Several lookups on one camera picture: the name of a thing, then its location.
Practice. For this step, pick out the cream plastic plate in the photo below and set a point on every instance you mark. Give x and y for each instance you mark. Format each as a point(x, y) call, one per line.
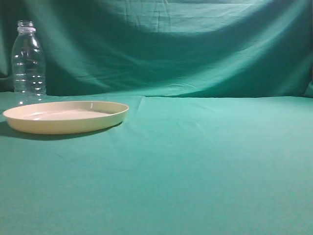
point(66, 117)

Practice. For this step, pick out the green cloth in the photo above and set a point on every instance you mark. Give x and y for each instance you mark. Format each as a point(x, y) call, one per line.
point(218, 139)

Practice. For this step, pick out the clear empty plastic bottle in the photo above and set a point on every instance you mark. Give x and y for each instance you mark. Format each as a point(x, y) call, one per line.
point(28, 65)

